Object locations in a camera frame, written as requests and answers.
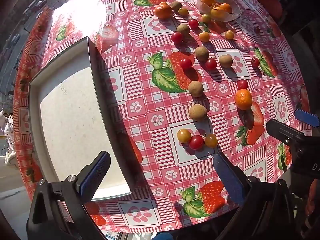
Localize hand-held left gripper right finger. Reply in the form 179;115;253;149
212;151;295;240

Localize large orange mandarin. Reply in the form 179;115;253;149
154;4;173;19
235;89;253;110

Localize clear glass bowl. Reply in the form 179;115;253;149
194;0;242;22

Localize white cardboard box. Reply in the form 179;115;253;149
28;36;143;202

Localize red checkered strawberry tablecloth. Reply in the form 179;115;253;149
12;0;313;233

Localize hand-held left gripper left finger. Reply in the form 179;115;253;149
26;151;112;240

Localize red stool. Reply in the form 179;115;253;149
256;0;283;19

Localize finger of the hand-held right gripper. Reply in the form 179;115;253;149
294;109;320;128
266;119;306;144

